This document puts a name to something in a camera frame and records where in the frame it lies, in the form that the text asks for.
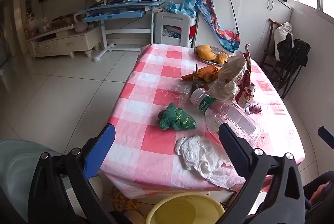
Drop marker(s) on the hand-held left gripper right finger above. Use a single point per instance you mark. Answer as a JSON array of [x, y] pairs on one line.
[[234, 148]]

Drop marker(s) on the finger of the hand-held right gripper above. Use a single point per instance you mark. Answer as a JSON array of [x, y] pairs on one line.
[[326, 136]]

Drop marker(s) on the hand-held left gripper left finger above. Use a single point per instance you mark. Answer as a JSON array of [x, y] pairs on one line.
[[100, 151]]

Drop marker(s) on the clear plastic clamshell box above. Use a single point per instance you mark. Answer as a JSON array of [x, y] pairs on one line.
[[242, 122]]

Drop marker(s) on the white plastic bag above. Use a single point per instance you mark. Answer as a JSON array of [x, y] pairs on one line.
[[201, 158]]

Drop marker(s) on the small red packet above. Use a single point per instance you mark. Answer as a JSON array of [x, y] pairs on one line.
[[254, 109]]

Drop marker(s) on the clear plastic bottle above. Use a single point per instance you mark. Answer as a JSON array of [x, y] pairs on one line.
[[204, 102]]

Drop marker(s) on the red printed packaging bag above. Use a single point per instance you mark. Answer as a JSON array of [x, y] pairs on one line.
[[245, 93]]

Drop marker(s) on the white tissue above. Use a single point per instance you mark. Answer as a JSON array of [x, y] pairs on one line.
[[224, 89]]

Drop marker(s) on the green plush toy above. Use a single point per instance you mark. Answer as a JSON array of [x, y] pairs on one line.
[[177, 119]]

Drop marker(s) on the translucent plastic bag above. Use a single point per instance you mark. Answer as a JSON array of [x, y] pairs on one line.
[[233, 67]]

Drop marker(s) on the yellow plastic basin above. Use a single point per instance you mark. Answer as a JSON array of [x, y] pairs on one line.
[[182, 211]]

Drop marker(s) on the colourful crocheted cushion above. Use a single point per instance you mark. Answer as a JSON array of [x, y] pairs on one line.
[[122, 199]]

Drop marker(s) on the person's black clothing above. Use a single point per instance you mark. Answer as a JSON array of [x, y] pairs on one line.
[[311, 211]]

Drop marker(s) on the grey-green armchair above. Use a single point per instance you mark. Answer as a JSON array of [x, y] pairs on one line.
[[15, 158]]

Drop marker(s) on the red white checked tablecloth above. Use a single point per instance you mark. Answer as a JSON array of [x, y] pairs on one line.
[[156, 83]]

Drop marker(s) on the black folding camp chair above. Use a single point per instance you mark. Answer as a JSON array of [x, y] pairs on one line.
[[294, 54]]

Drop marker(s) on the small yellow mango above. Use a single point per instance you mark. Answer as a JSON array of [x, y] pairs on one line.
[[221, 58]]

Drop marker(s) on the large yellow mango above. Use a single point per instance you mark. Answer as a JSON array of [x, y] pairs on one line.
[[206, 52]]

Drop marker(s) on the white sack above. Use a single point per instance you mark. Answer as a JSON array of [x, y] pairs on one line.
[[283, 33]]

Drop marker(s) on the colourful printed bag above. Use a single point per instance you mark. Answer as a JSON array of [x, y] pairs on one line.
[[224, 36]]

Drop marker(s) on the dark wooden chair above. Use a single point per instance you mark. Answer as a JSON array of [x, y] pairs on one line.
[[270, 39]]

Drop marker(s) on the cream television cabinet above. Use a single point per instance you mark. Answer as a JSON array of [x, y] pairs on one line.
[[65, 40]]

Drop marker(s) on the pink kettlebell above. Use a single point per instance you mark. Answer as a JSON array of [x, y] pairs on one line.
[[80, 25]]

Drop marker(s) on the white cabinet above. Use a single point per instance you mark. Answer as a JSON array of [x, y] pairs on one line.
[[255, 18]]

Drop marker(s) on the blue study desk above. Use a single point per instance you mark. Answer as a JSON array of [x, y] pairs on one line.
[[117, 11]]

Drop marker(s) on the plastic bags on cabinet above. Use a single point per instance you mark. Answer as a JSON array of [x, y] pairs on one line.
[[39, 24]]

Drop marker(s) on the white plastic stool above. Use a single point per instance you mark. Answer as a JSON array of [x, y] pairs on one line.
[[172, 22]]

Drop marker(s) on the blue plastic bag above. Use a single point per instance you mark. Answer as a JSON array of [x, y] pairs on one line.
[[182, 6]]

